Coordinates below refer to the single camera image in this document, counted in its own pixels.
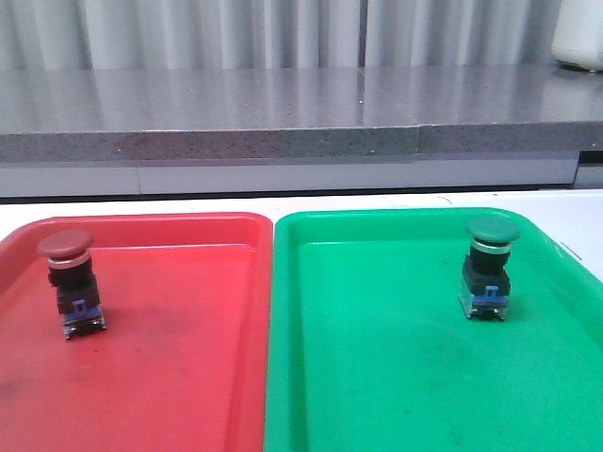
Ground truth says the green mushroom push button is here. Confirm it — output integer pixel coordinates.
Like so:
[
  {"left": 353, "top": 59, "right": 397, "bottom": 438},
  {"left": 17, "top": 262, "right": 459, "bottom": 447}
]
[{"left": 459, "top": 217, "right": 520, "bottom": 321}]

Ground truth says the red mushroom push button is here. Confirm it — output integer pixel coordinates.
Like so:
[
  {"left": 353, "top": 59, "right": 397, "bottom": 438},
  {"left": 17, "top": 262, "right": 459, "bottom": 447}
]
[{"left": 37, "top": 229, "right": 106, "bottom": 340}]

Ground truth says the green plastic tray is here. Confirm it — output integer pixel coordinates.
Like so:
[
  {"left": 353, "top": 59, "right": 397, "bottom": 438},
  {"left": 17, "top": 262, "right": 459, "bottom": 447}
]
[{"left": 265, "top": 208, "right": 602, "bottom": 451}]

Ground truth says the red plastic tray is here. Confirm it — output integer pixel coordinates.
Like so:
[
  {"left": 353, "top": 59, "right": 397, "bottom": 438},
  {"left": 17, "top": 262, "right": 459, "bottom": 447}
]
[{"left": 1, "top": 213, "right": 272, "bottom": 451}]

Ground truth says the grey stone counter slab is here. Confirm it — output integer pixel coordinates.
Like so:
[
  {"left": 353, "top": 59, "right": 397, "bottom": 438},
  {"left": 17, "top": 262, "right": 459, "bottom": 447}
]
[{"left": 1, "top": 64, "right": 602, "bottom": 163}]

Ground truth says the white curtain backdrop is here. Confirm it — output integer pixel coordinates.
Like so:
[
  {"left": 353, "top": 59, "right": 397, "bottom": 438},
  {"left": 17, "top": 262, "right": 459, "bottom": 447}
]
[{"left": 1, "top": 1, "right": 560, "bottom": 70}]

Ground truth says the white container on counter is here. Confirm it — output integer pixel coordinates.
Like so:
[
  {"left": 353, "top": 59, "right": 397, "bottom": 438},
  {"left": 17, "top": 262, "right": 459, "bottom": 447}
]
[{"left": 551, "top": 0, "right": 602, "bottom": 72}]

